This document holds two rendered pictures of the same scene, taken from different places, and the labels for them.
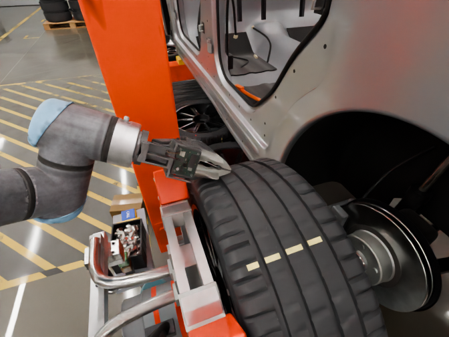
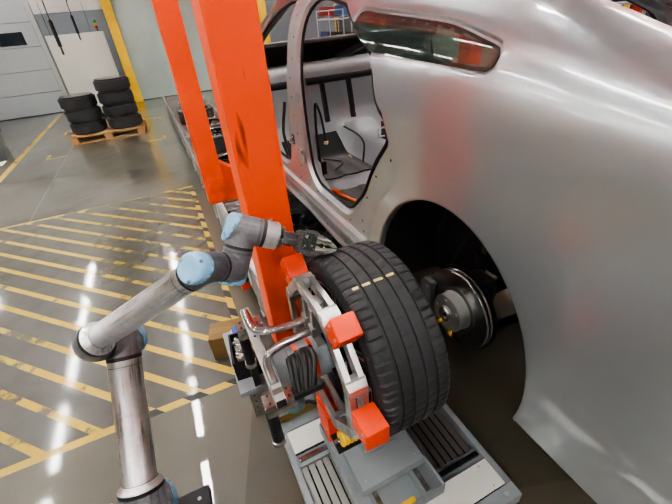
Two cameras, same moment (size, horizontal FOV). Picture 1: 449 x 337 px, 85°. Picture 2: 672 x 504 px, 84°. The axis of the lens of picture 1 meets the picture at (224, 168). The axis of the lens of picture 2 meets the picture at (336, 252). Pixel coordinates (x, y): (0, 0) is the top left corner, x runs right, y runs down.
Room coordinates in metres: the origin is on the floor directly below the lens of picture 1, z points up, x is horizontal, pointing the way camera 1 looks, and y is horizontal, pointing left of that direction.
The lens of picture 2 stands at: (-0.66, 0.04, 1.85)
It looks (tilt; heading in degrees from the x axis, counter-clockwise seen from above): 33 degrees down; 357
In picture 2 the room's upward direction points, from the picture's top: 5 degrees counter-clockwise
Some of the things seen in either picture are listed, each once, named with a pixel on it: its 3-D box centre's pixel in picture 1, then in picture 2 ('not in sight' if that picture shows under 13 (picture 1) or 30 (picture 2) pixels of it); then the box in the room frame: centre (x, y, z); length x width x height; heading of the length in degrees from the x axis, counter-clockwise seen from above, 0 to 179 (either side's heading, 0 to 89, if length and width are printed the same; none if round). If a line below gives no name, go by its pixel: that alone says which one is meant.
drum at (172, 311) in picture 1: (169, 311); (304, 360); (0.23, 0.14, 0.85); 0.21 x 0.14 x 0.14; 110
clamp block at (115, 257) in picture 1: (105, 255); (249, 327); (0.34, 0.33, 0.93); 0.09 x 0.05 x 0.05; 110
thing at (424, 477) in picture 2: not in sight; (377, 455); (0.26, -0.10, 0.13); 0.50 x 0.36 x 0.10; 20
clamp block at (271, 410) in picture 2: not in sight; (279, 401); (0.02, 0.21, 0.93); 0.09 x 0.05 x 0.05; 110
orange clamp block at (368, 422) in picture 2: not in sight; (369, 425); (-0.04, -0.04, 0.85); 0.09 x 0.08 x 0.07; 20
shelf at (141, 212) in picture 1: (132, 245); (247, 356); (0.67, 0.47, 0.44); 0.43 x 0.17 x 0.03; 20
